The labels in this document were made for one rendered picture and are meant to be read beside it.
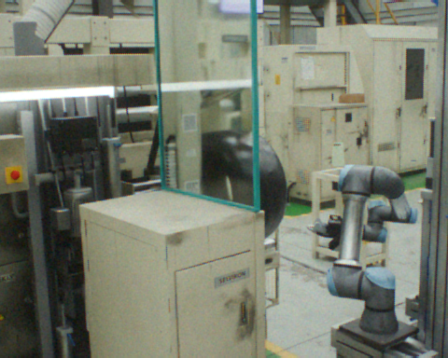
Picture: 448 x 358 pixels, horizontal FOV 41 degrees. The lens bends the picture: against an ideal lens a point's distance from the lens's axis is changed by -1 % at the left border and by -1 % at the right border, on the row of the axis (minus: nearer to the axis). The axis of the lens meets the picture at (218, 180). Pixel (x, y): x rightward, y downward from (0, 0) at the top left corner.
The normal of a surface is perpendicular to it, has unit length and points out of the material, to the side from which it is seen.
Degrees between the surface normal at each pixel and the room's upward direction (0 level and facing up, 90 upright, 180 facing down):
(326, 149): 90
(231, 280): 90
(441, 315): 90
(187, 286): 90
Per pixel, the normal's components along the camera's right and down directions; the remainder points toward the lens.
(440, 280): -0.81, 0.13
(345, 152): 0.59, 0.14
